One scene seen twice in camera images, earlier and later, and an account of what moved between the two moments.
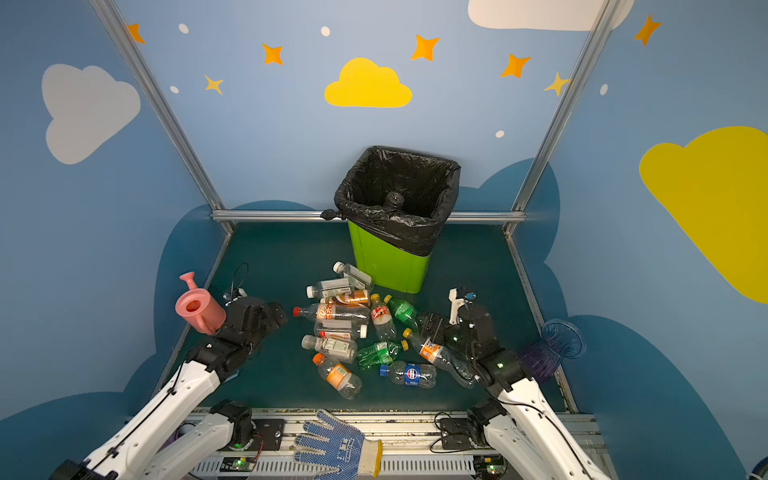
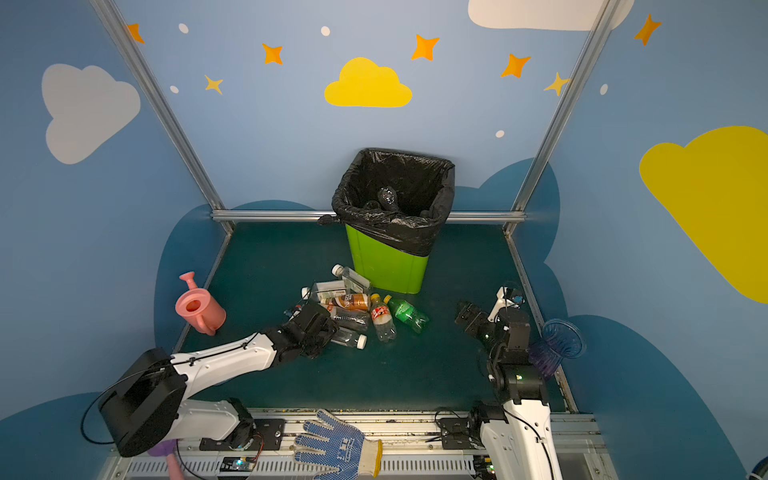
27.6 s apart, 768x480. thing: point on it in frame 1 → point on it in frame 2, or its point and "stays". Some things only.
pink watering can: [197, 306] stays
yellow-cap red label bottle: [382, 319] stays
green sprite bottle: [407, 313] stays
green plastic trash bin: [389, 266] stays
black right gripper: [442, 327] → [480, 318]
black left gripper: [264, 315] → [315, 327]
